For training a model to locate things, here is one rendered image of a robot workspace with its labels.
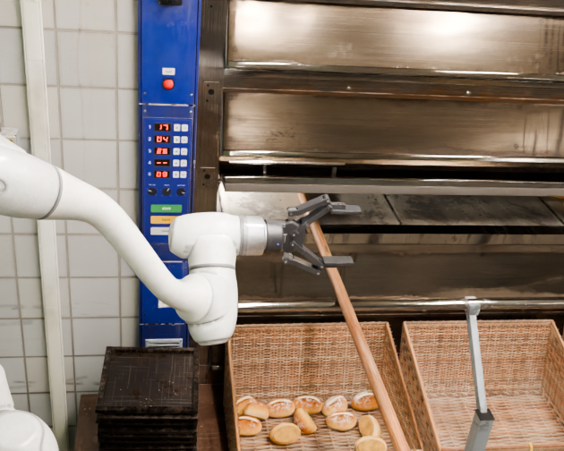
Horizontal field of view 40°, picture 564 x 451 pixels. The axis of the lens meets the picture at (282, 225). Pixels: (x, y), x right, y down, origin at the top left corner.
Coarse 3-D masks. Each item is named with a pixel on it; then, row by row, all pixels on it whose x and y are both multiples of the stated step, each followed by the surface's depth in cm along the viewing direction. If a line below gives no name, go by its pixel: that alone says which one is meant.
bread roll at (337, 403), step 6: (336, 396) 254; (342, 396) 255; (330, 402) 252; (336, 402) 252; (342, 402) 253; (324, 408) 251; (330, 408) 251; (336, 408) 251; (342, 408) 252; (324, 414) 252
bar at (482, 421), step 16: (240, 304) 204; (256, 304) 204; (272, 304) 205; (288, 304) 206; (304, 304) 207; (320, 304) 207; (336, 304) 208; (352, 304) 209; (368, 304) 210; (384, 304) 210; (400, 304) 211; (416, 304) 212; (432, 304) 213; (448, 304) 213; (464, 304) 214; (480, 304) 215; (496, 304) 216; (512, 304) 217; (528, 304) 217; (544, 304) 218; (560, 304) 219; (480, 352) 213; (480, 368) 211; (480, 384) 210; (480, 400) 209; (480, 416) 206; (480, 432) 208; (480, 448) 211
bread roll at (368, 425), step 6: (360, 420) 248; (366, 420) 246; (372, 420) 244; (360, 426) 246; (366, 426) 244; (372, 426) 243; (378, 426) 243; (366, 432) 243; (372, 432) 241; (378, 432) 242
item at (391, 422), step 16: (320, 240) 230; (336, 272) 215; (336, 288) 209; (352, 320) 196; (352, 336) 193; (368, 352) 186; (368, 368) 181; (384, 400) 171; (384, 416) 168; (400, 432) 163; (400, 448) 159
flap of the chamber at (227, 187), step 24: (240, 168) 227; (288, 168) 230; (312, 168) 232; (360, 168) 236; (312, 192) 215; (336, 192) 216; (360, 192) 218; (384, 192) 219; (408, 192) 220; (432, 192) 221; (456, 192) 222; (480, 192) 223; (504, 192) 225; (528, 192) 226; (552, 192) 227
